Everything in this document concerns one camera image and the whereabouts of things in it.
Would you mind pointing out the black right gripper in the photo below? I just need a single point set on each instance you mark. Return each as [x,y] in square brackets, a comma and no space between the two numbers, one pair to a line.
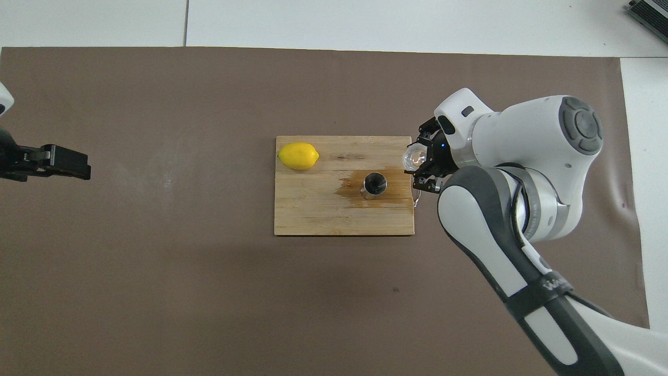
[441,156]

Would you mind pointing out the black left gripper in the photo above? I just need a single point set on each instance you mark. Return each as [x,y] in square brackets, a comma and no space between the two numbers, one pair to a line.
[10,159]

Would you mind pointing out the steel jigger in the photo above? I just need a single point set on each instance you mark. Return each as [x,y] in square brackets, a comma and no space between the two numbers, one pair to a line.
[374,185]

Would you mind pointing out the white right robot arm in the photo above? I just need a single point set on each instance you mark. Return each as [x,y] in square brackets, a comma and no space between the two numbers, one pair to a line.
[532,141]

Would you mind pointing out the wooden cutting board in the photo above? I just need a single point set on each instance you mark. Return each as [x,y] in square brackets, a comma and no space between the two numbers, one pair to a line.
[313,209]

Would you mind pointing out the yellow lemon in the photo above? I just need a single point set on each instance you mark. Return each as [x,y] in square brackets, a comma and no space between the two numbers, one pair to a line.
[298,156]

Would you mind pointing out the brown paper table mat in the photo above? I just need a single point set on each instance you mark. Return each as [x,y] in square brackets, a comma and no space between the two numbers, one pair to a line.
[209,303]

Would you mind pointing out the grey metal device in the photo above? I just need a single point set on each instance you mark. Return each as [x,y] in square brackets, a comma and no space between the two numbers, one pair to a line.
[652,11]

